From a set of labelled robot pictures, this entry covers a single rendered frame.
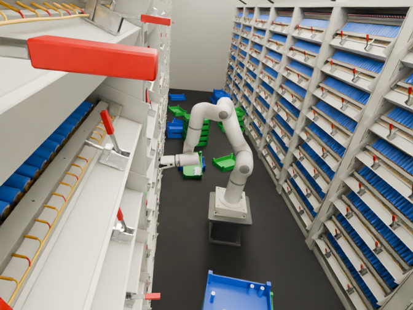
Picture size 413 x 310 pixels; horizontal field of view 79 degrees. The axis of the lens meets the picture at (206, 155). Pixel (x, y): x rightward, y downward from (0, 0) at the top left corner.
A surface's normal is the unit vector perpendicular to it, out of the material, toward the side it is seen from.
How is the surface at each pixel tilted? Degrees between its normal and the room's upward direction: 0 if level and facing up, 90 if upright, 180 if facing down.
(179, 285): 0
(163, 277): 0
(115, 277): 21
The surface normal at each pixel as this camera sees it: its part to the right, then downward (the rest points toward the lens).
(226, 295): 0.11, -0.86
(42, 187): 0.46, -0.78
